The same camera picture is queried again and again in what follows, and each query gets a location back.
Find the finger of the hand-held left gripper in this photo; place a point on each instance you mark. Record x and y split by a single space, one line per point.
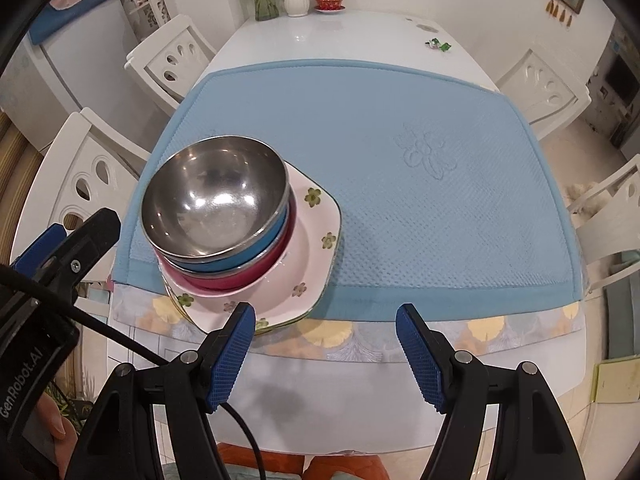
92 240
40 247

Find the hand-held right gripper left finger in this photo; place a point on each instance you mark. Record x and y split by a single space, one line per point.
230 355

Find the white decorative shelf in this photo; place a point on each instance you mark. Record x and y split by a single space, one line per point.
150 7

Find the small green candy wrapper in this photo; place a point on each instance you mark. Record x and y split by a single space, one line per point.
440 45

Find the orange cloth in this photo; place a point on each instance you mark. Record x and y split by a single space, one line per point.
300 462

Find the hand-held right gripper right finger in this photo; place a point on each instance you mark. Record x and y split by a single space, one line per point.
420 360

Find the small green flower plate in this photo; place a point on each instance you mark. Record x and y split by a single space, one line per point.
310 240

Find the white refrigerator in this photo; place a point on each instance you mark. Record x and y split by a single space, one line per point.
80 85

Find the magenta steel bowl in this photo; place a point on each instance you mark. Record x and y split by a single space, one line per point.
272 255

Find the white plush toy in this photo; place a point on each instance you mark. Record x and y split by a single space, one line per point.
580 192

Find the green leafy plant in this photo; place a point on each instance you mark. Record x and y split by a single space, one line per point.
75 400

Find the pink cartoon bowl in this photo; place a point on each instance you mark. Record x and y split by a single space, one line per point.
210 290

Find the red lidded teacup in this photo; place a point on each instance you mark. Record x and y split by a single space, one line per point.
329 2

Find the blue steel bowl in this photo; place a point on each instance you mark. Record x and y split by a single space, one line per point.
215 195

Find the pale yellow board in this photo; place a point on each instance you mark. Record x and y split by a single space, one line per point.
617 380

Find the beige ribbed panel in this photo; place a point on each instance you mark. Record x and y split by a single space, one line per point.
15 160

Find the light blue table mat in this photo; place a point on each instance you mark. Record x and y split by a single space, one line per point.
400 210

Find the person's left hand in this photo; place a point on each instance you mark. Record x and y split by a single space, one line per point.
52 420

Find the white chair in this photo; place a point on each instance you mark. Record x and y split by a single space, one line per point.
612 225
75 145
150 67
530 90

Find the dark cabinet with appliances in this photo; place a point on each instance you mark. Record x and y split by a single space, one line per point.
620 80

